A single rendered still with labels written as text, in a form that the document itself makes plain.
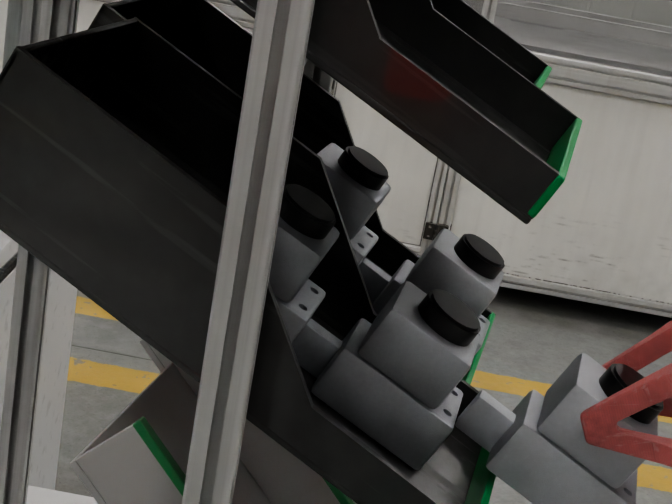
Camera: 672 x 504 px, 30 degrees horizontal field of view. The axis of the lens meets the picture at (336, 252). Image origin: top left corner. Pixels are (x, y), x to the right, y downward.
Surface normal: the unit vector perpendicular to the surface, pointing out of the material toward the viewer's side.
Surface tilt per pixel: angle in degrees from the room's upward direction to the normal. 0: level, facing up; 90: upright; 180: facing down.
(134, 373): 0
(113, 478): 90
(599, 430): 94
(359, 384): 91
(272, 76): 90
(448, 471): 25
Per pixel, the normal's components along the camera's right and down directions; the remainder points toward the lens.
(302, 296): 0.56, -0.75
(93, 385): 0.17, -0.93
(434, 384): -0.21, 0.29
